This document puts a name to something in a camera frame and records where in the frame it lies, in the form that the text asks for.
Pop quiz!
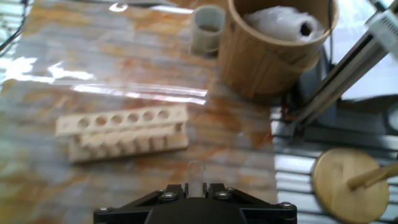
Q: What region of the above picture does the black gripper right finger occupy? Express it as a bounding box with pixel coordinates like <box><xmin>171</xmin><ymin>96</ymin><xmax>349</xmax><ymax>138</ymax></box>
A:
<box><xmin>203</xmin><ymin>182</ymin><xmax>298</xmax><ymax>224</ymax></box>

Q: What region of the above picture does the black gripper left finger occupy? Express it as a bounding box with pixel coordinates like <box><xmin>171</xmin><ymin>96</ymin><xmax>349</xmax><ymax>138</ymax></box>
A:
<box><xmin>93</xmin><ymin>183</ymin><xmax>189</xmax><ymax>224</ymax></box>

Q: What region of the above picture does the wooden test tube rack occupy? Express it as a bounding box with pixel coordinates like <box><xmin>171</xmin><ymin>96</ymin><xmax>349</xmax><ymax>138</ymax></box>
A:
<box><xmin>55</xmin><ymin>104</ymin><xmax>190</xmax><ymax>164</ymax></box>

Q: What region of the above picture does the clear glass test tube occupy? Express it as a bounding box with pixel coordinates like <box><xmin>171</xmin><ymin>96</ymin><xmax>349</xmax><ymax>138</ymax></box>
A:
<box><xmin>186</xmin><ymin>160</ymin><xmax>206</xmax><ymax>198</ymax></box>

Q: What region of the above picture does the wooden stand with round base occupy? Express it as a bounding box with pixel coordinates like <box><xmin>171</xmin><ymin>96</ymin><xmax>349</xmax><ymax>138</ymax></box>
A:
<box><xmin>310</xmin><ymin>147</ymin><xmax>398</xmax><ymax>224</ymax></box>

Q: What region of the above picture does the round wooden bucket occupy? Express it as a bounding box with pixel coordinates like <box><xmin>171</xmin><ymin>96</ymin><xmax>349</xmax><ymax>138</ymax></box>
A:
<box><xmin>217</xmin><ymin>0</ymin><xmax>340</xmax><ymax>101</ymax></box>

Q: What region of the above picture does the orange marble pattern mat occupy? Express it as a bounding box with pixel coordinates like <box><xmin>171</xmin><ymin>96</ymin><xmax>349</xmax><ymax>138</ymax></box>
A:
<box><xmin>0</xmin><ymin>0</ymin><xmax>279</xmax><ymax>224</ymax></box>

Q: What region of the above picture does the white plastic bag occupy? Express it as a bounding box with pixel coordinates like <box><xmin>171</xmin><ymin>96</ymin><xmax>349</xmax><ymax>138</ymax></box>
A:
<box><xmin>242</xmin><ymin>5</ymin><xmax>326</xmax><ymax>43</ymax></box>

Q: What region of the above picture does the clear tape roll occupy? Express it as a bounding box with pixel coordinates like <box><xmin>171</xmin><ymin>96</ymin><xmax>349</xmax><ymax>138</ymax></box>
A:
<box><xmin>190</xmin><ymin>4</ymin><xmax>226</xmax><ymax>56</ymax></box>

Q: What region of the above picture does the silver frame beam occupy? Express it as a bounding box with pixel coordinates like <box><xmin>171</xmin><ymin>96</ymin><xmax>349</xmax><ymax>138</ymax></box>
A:
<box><xmin>290</xmin><ymin>30</ymin><xmax>392</xmax><ymax>128</ymax></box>

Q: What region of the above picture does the black loose cable loop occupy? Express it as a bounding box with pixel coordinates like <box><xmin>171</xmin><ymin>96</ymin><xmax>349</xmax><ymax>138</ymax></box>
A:
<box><xmin>0</xmin><ymin>0</ymin><xmax>29</xmax><ymax>54</ymax></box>

